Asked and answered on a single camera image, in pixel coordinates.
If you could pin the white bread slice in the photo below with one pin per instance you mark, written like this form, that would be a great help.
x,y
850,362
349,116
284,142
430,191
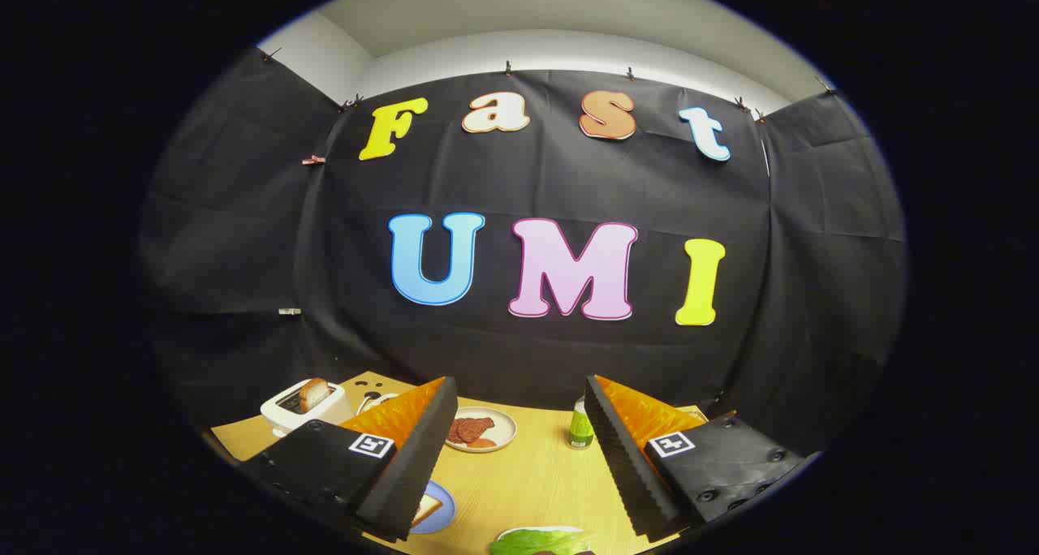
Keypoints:
x,y
426,508

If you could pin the white round plate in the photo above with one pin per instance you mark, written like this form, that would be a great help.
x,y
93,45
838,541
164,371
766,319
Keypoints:
x,y
503,425

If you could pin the tomato slice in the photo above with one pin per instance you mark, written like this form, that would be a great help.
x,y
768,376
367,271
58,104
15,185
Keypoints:
x,y
483,443

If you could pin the brown meat patty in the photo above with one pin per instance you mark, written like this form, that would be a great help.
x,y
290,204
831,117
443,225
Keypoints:
x,y
483,423
463,433

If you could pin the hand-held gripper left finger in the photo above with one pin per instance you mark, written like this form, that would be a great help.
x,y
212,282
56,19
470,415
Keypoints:
x,y
414,466

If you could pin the blue plate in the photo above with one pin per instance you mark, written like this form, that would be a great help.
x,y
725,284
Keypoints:
x,y
445,514

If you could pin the black backdrop cloth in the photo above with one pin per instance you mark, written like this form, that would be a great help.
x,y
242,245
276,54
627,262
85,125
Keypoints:
x,y
568,352

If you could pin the green lettuce leaf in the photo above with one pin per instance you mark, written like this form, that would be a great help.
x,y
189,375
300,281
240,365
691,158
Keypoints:
x,y
536,543

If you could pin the white toaster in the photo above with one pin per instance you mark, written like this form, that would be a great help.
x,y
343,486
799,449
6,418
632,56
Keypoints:
x,y
280,413

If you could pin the green label bottle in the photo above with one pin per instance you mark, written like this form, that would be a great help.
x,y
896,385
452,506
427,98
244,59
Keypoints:
x,y
579,429

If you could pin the toasted bread slice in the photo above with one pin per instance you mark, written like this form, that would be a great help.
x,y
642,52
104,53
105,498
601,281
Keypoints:
x,y
314,395

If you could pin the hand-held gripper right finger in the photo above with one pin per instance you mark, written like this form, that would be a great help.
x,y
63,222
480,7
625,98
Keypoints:
x,y
625,466

